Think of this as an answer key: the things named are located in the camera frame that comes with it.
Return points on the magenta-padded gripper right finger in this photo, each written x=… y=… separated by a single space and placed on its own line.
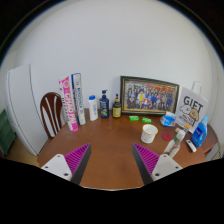
x=164 y=165

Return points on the white remote control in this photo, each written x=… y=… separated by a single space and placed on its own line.
x=191 y=145

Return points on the brown wooden chair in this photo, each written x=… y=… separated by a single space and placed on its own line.
x=50 y=115

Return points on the white bottle with blue cap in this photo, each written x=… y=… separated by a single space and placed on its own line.
x=93 y=109

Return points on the framed group picture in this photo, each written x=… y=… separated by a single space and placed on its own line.
x=149 y=96

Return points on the blue detergent bottle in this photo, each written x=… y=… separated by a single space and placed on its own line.
x=199 y=134

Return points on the white cup with yellow rim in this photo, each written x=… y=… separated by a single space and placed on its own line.
x=148 y=134

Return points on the dark bottle with yellow label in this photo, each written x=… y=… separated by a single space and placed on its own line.
x=116 y=109

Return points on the white printed tube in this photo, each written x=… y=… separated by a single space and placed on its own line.
x=79 y=100

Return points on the blue tissue pack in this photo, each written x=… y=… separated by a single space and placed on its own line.
x=168 y=120

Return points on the small green box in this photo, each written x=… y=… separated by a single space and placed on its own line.
x=134 y=118
x=146 y=120

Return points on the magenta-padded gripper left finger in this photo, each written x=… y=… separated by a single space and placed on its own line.
x=59 y=165

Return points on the white printed paper gift bag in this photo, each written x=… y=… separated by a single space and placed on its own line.
x=191 y=108

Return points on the pink printed tube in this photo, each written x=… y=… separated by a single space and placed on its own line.
x=68 y=105

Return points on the clear bottle with white cap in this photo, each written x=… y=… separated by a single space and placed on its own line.
x=174 y=146

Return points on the flat round red coaster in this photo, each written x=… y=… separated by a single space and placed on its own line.
x=166 y=137

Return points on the dark blue pump bottle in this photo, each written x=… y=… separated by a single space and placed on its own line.
x=104 y=107

